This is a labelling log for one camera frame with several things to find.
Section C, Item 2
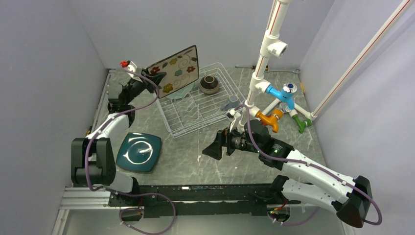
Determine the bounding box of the brown patterned ceramic bowl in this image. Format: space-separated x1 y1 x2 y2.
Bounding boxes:
199 75 220 95

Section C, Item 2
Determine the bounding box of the orange pipe fitting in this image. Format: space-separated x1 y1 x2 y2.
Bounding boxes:
255 109 283 133

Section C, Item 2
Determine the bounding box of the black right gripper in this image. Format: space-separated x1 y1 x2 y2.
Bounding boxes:
202 121 261 160

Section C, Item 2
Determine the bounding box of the blue pipe valve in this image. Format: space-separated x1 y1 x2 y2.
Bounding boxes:
265 83 297 111

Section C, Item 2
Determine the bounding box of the brown rectangular floral plate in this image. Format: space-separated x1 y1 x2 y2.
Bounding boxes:
145 45 199 98

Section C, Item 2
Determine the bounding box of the teal flower ceramic plate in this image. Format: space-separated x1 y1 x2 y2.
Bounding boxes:
166 82 194 99

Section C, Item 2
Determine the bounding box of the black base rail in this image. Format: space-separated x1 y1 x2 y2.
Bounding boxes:
108 184 289 218

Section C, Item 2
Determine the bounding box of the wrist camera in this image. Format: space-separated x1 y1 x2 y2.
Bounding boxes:
226 108 241 131
120 60 140 79

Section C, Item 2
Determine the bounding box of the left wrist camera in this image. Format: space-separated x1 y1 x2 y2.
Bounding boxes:
120 60 140 79

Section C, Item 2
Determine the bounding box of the white PVC pipe frame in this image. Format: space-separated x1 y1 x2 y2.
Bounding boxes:
234 0 320 134

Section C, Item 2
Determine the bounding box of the green pipe fitting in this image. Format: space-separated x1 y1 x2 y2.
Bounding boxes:
292 115 313 133

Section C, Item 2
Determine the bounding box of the yellow handled screwdriver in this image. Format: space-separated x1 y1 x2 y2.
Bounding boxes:
235 65 269 71

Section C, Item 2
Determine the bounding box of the dark teal square plate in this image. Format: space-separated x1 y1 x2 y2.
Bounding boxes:
115 132 162 173

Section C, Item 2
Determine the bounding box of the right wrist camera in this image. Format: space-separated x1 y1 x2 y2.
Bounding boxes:
226 108 241 131

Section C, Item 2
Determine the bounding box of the white diagonal PVC pipe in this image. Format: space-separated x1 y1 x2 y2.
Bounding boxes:
309 0 415 121

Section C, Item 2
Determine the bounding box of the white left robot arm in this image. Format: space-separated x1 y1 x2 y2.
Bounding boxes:
70 71 167 206

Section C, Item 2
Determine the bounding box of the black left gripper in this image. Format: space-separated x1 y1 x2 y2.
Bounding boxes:
124 68 166 104

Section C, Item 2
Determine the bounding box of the white wire dish rack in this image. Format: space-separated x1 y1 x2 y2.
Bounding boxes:
157 62 251 138

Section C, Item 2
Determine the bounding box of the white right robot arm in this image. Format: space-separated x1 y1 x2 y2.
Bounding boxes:
202 120 373 228

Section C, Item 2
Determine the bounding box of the grey dotted ceramic mug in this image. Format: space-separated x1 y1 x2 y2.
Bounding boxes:
220 94 240 111

